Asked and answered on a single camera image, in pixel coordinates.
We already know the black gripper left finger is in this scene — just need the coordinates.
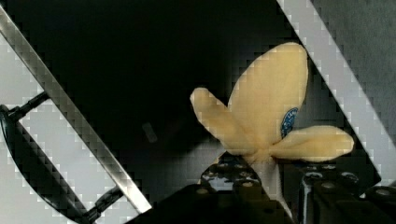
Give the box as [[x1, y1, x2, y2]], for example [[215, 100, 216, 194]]
[[199, 152, 262, 198]]

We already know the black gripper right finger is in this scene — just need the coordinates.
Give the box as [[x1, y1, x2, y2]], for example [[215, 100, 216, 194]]
[[298, 165, 396, 224]]

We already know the black toaster oven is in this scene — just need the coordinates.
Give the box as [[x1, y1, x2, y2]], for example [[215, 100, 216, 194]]
[[1, 0, 379, 224]]

